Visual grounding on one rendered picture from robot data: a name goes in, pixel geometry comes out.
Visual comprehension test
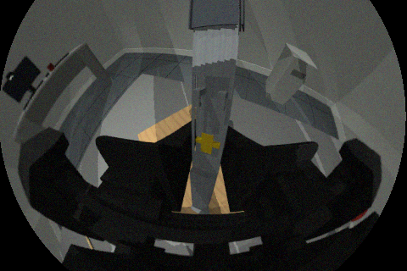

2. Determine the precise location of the wooden board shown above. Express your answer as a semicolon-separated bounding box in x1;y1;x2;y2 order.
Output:
138;105;231;214

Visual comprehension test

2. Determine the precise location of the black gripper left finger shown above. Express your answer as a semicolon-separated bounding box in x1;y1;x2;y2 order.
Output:
95;121;192;213

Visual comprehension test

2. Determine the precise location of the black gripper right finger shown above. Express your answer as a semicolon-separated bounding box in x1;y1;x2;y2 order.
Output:
220;126;319;213

